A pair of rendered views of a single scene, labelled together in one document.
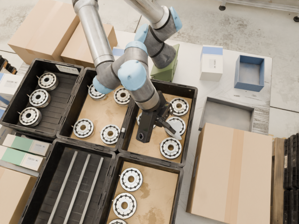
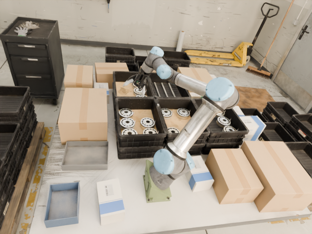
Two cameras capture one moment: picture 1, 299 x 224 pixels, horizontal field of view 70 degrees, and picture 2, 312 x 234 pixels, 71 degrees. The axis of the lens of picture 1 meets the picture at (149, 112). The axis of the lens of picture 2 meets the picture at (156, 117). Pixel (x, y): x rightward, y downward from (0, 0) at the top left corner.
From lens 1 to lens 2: 1.50 m
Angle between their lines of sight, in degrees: 71
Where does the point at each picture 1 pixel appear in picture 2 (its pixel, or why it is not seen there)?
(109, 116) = (173, 123)
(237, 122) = (75, 158)
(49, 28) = (271, 161)
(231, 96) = (82, 179)
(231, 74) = (83, 204)
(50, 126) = not seen: hidden behind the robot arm
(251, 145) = (73, 116)
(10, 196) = not seen: hidden behind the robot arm
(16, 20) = not seen: outside the picture
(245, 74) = (67, 207)
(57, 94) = (217, 128)
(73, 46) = (240, 158)
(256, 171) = (70, 106)
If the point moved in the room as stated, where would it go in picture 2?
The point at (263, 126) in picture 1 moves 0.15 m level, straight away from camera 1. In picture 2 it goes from (51, 161) to (29, 177)
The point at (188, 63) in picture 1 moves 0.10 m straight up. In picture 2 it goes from (133, 203) to (135, 193)
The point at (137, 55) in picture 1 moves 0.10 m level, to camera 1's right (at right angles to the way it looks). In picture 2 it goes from (159, 60) to (144, 62)
